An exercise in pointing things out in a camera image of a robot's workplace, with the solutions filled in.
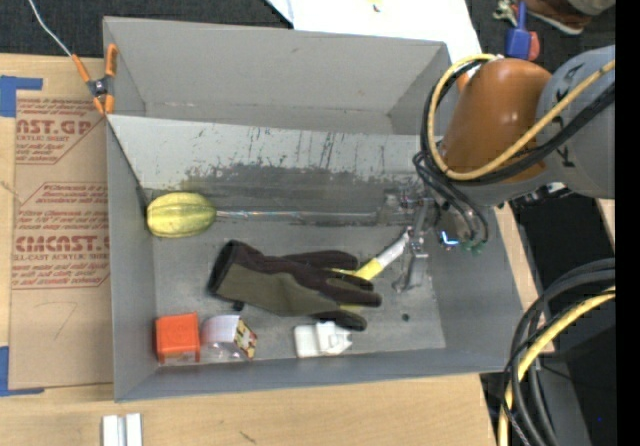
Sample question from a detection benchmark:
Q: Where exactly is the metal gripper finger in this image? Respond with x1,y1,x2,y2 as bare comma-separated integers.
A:
392,252,430,293
407,226,431,256

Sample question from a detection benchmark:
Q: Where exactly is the white plastic block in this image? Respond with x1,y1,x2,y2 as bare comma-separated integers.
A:
292,320,354,360

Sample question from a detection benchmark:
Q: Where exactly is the brown and olive glove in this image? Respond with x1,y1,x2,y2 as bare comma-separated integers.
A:
206,239,384,333

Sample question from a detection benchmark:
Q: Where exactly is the grey metal bin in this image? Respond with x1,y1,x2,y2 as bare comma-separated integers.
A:
102,16,509,403

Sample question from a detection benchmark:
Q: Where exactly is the yellow-green toy squash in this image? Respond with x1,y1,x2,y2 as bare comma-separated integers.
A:
145,191,219,239

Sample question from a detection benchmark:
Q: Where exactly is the orange cube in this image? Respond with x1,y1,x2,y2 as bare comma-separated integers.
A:
152,312,203,366

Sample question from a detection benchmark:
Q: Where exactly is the brown cardboard board red print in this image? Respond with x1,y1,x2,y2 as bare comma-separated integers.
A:
0,52,117,398

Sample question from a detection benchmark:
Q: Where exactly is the yellow and white tool handle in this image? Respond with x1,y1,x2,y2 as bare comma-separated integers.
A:
333,232,411,282

